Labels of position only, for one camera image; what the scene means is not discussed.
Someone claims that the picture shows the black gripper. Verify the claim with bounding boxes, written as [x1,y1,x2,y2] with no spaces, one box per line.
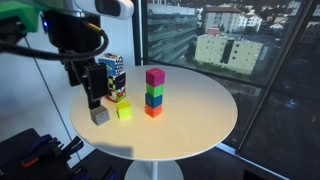
[41,9,108,110]

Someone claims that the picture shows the light green block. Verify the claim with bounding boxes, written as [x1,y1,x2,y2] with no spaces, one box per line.
[115,100,133,121]

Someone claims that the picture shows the grey studded block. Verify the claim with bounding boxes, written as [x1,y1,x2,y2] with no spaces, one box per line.
[89,105,111,127]

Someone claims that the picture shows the mulberry pink block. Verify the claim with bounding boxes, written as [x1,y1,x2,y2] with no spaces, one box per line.
[145,67,166,88]

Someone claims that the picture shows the blue block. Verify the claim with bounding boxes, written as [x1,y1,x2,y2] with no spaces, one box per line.
[144,92,164,109]

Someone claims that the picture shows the orange block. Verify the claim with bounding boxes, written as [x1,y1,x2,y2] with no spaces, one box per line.
[144,103,163,119]

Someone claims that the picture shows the blue white patterned cube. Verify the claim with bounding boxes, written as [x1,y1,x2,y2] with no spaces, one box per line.
[97,53,125,78]

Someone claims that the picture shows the black green checkered cube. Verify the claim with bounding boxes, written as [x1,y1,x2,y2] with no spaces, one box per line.
[106,72,127,92]

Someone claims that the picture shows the red white green cube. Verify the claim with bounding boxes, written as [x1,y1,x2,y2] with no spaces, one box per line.
[105,87,128,104]

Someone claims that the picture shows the black spring clamp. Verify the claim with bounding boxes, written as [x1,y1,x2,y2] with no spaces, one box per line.
[63,135,85,157]

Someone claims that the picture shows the grey glass office building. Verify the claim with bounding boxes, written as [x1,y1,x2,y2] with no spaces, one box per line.
[147,3,199,63]

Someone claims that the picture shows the black tool bag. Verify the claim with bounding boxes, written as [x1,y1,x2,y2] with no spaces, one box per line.
[0,128,84,180]

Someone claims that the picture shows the beige apartment building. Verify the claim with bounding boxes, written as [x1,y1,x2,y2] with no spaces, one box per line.
[194,33,264,75]

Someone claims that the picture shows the white building red roof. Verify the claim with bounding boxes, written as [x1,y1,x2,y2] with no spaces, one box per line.
[203,6,264,33]

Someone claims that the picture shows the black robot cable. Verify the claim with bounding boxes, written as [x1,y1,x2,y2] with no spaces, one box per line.
[0,20,110,63]

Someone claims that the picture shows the blue handled clamp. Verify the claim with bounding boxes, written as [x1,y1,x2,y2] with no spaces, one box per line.
[28,133,54,155]

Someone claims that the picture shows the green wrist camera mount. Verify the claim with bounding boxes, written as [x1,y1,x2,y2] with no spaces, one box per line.
[0,0,49,34]

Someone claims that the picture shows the orange tool handle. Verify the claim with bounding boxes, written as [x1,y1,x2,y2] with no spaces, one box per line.
[20,156,41,169]

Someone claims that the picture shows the white table pedestal base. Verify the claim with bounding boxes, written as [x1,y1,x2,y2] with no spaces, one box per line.
[124,159,185,180]

